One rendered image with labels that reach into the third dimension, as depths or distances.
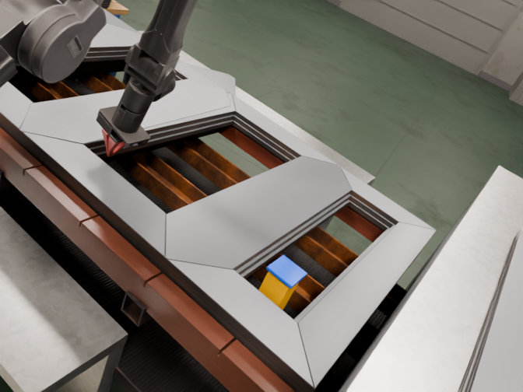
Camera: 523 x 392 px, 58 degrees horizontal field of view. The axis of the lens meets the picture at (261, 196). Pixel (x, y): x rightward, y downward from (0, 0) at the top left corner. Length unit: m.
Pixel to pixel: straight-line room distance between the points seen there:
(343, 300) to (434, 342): 0.32
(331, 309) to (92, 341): 0.44
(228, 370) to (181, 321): 0.11
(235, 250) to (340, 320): 0.24
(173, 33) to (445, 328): 0.64
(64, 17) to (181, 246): 0.50
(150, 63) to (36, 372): 0.57
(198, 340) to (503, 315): 0.47
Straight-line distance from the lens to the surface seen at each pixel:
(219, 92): 1.59
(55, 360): 0.92
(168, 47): 0.88
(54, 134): 1.12
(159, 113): 1.32
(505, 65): 10.41
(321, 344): 0.85
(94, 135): 1.14
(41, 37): 0.53
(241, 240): 0.96
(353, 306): 0.96
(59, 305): 0.99
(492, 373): 0.67
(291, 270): 0.90
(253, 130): 1.46
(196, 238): 0.92
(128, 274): 0.89
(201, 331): 0.81
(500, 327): 0.75
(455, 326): 0.73
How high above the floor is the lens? 1.44
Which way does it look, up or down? 31 degrees down
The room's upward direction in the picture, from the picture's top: 24 degrees clockwise
